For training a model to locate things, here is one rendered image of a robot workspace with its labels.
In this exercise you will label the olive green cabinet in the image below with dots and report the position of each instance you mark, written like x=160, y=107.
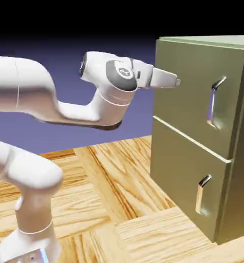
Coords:
x=206, y=133

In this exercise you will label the olive cabinet door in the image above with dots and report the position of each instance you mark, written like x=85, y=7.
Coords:
x=181, y=180
x=187, y=98

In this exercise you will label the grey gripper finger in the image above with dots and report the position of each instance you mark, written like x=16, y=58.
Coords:
x=178, y=82

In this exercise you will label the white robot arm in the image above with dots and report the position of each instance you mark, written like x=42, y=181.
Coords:
x=31, y=86

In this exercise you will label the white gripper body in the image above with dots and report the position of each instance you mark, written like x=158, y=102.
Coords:
x=163, y=79

